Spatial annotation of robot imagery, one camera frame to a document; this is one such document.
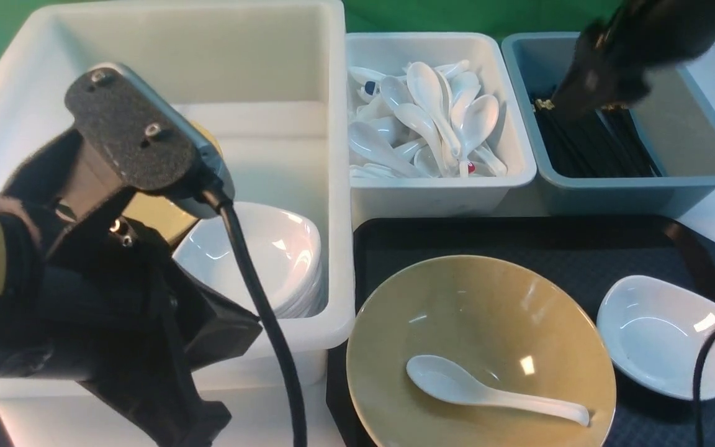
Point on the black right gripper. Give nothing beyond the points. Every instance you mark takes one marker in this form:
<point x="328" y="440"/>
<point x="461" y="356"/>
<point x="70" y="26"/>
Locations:
<point x="593" y="80"/>

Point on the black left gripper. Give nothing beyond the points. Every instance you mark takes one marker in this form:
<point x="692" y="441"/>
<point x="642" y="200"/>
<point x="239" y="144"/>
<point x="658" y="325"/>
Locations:
<point x="121" y="317"/>

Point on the white square sauce dish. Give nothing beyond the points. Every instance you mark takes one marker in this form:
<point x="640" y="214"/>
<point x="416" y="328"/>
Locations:
<point x="654" y="331"/>

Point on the tan noodle bowl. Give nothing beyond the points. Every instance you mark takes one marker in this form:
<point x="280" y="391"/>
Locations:
<point x="511" y="328"/>

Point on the white ceramic soup spoon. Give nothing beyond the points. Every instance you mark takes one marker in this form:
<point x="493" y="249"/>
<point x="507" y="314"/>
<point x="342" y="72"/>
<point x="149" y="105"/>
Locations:
<point x="445" y="380"/>

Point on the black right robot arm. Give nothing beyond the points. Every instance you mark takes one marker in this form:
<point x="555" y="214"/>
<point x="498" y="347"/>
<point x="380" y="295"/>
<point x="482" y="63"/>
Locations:
<point x="612" y="56"/>

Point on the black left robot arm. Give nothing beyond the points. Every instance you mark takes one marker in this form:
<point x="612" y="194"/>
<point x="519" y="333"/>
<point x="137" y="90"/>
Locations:
<point x="88" y="296"/>

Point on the black chopsticks bundle left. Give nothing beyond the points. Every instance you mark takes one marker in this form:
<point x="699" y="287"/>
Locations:
<point x="566" y="146"/>

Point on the black chopsticks bundle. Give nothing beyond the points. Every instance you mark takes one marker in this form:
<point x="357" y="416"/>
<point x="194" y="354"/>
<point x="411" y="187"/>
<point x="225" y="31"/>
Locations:
<point x="566" y="146"/>
<point x="621" y="124"/>

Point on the black chopsticks bundle right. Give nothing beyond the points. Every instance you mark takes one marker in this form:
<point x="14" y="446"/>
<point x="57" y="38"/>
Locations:
<point x="621" y="124"/>

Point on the grey-blue plastic bin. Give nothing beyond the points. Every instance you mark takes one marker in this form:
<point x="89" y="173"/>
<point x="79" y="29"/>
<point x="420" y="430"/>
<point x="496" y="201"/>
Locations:
<point x="676" y="123"/>

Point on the white spoon right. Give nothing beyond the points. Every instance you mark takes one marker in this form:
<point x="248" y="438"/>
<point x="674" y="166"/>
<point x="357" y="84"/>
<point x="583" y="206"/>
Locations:
<point x="479" y="121"/>

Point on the top stacked white dish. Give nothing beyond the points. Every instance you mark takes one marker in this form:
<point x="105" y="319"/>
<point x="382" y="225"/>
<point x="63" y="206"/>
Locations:
<point x="285" y="248"/>

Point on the small white plastic bin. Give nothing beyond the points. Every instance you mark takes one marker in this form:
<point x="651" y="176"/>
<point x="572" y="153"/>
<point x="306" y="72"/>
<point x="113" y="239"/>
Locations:
<point x="389" y="53"/>

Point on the white spoon centre top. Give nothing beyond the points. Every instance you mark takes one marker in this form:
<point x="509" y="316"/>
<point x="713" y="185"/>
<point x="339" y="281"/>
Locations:
<point x="424" y="85"/>

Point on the lower stacked white dishes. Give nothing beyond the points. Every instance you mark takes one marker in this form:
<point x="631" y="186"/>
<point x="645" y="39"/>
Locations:
<point x="303" y="303"/>

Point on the white spoon middle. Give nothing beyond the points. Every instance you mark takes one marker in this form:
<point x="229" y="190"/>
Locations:
<point x="416" y="119"/>

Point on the white spoon lower left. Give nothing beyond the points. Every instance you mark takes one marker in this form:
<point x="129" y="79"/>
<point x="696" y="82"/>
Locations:
<point x="366" y="141"/>

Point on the large white plastic tub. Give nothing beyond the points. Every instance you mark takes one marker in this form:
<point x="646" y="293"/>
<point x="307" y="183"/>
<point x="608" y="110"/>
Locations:
<point x="267" y="78"/>

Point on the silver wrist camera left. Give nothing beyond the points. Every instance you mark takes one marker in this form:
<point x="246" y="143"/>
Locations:
<point x="146" y="133"/>

